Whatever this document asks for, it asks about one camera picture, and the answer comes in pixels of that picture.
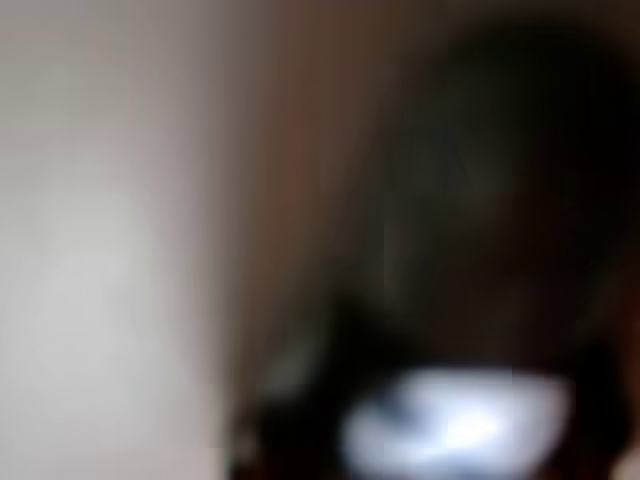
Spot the blurred dark brown object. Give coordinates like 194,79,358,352
224,14,640,480

